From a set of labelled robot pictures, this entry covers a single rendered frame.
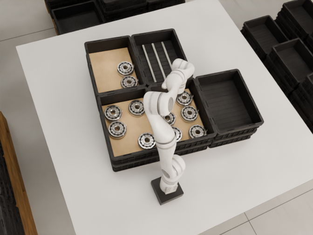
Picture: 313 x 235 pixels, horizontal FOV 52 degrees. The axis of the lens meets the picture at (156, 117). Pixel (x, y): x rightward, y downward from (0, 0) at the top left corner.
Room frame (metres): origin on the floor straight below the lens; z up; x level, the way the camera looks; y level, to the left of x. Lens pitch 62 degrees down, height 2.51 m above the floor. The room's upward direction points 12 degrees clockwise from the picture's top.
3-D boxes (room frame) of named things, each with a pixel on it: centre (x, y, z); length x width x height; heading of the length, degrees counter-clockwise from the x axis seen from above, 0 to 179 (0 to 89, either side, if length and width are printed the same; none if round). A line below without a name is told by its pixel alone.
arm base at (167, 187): (0.53, -0.14, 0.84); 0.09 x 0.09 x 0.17; 29
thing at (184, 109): (0.96, -0.19, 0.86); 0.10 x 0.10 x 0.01
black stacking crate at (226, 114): (1.06, -0.40, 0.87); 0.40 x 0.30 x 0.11; 27
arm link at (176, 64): (0.92, -0.07, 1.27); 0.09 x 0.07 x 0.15; 75
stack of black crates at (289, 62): (1.90, -1.07, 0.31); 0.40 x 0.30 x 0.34; 35
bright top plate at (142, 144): (0.72, 0.03, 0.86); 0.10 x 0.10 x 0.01
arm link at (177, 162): (0.54, -0.13, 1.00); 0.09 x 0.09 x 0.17; 54
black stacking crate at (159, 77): (1.28, 0.05, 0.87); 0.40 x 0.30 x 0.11; 27
